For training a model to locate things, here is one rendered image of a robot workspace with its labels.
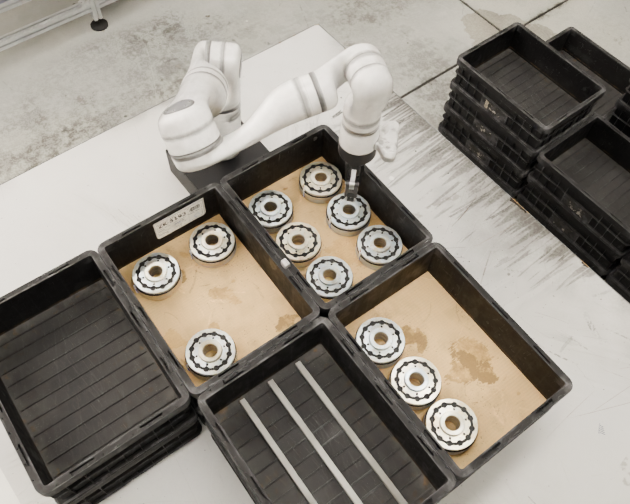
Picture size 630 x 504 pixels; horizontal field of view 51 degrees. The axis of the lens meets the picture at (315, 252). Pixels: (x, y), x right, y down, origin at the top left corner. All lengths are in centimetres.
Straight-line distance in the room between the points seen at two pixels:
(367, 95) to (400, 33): 217
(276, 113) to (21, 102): 212
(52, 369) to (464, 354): 85
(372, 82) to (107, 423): 81
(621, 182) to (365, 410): 139
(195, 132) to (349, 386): 60
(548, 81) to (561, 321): 105
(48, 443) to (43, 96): 198
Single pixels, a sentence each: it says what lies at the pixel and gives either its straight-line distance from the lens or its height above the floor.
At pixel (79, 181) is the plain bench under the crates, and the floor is 70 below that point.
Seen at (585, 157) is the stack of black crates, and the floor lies 38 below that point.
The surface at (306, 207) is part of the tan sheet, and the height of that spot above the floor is 83.
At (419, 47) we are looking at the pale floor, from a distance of 321.
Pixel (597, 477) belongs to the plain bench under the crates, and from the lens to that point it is 158.
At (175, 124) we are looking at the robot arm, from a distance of 109.
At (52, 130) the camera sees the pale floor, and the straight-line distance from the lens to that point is 297.
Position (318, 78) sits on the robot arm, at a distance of 111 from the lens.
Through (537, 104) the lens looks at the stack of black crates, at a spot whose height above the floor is 49.
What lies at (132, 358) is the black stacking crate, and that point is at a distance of 142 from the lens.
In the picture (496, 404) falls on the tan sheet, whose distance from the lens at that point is 140.
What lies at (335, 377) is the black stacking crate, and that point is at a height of 83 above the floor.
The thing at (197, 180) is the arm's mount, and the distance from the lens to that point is 168.
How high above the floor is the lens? 211
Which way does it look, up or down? 59 degrees down
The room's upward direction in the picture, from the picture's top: 3 degrees clockwise
